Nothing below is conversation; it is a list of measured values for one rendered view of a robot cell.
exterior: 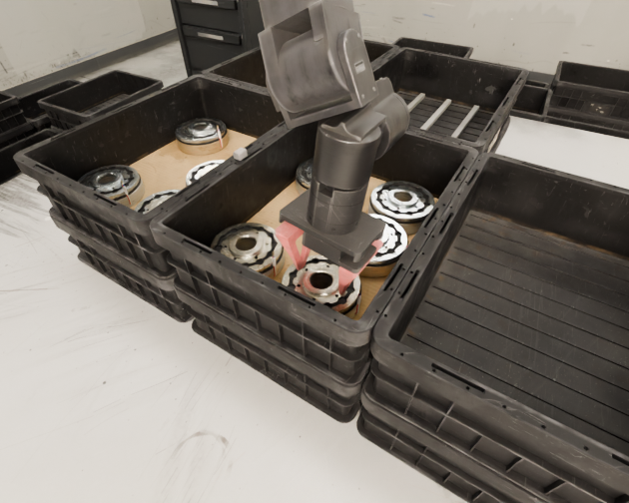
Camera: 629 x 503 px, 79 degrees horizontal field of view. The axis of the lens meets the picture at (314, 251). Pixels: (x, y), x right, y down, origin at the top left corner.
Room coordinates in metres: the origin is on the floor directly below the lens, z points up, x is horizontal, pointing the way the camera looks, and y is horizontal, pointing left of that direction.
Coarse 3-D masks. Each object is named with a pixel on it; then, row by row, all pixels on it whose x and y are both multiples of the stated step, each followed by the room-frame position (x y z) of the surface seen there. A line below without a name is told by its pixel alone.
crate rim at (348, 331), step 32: (192, 192) 0.42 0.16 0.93; (448, 192) 0.42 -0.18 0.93; (160, 224) 0.35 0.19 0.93; (192, 256) 0.31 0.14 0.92; (224, 256) 0.29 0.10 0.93; (256, 288) 0.26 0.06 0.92; (288, 288) 0.25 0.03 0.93; (384, 288) 0.25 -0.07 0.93; (320, 320) 0.21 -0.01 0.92; (352, 320) 0.21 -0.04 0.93
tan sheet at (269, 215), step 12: (372, 180) 0.59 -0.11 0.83; (288, 192) 0.55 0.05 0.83; (276, 204) 0.52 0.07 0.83; (264, 216) 0.49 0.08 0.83; (276, 216) 0.49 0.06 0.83; (276, 228) 0.46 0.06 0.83; (300, 240) 0.43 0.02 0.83; (408, 240) 0.43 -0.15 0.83; (300, 252) 0.40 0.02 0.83; (312, 252) 0.40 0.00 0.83; (288, 264) 0.38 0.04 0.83; (276, 276) 0.35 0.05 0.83; (360, 276) 0.35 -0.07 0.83; (384, 276) 0.35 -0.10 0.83; (372, 288) 0.33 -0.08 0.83; (360, 300) 0.31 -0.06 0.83; (360, 312) 0.29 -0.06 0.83
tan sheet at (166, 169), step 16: (176, 144) 0.72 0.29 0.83; (240, 144) 0.72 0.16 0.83; (144, 160) 0.66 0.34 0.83; (160, 160) 0.66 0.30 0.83; (176, 160) 0.66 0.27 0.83; (192, 160) 0.66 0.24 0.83; (208, 160) 0.66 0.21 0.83; (224, 160) 0.66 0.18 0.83; (144, 176) 0.60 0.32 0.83; (160, 176) 0.60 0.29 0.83; (176, 176) 0.60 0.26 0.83
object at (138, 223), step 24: (264, 96) 0.73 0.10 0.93; (96, 120) 0.62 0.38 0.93; (48, 144) 0.55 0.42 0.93; (24, 168) 0.49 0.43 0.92; (48, 168) 0.47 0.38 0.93; (216, 168) 0.47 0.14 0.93; (72, 192) 0.42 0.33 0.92; (96, 192) 0.42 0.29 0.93; (120, 216) 0.37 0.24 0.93; (144, 216) 0.37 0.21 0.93
